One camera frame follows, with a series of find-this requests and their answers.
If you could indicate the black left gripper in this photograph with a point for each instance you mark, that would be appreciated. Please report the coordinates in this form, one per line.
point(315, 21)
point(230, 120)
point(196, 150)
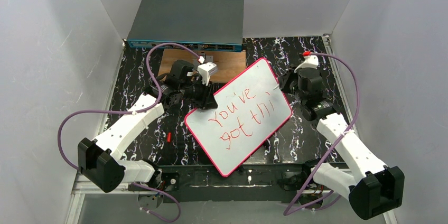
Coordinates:
point(202, 96)

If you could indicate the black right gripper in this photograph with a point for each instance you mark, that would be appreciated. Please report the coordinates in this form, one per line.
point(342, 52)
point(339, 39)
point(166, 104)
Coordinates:
point(287, 82)

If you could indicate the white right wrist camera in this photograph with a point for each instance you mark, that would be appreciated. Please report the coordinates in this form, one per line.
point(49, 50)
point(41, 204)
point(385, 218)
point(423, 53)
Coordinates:
point(310, 61)

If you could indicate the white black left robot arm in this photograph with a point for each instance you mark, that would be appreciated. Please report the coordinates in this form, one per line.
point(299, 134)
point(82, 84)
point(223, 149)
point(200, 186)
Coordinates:
point(100, 159)

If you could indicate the pink framed whiteboard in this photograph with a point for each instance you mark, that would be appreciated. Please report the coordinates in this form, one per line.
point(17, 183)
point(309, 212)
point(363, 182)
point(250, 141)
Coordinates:
point(249, 112)

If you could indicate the red marker cap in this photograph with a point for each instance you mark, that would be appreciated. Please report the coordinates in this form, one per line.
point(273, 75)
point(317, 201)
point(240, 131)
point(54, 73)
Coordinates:
point(168, 138)

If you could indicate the brown wooden board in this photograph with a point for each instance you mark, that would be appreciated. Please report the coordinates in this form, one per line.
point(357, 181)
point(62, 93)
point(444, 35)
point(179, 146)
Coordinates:
point(229, 64)

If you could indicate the grey network switch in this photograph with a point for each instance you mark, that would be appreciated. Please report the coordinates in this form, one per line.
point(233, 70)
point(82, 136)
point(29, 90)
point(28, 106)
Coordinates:
point(211, 25)

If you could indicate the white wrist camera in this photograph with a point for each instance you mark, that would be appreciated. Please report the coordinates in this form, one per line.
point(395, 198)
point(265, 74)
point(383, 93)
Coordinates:
point(310, 61)
point(206, 70)

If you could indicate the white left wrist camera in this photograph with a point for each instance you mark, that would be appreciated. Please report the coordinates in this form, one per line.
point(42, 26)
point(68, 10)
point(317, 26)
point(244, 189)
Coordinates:
point(206, 70)

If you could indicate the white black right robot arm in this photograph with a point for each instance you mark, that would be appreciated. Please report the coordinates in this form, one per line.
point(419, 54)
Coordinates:
point(372, 187)

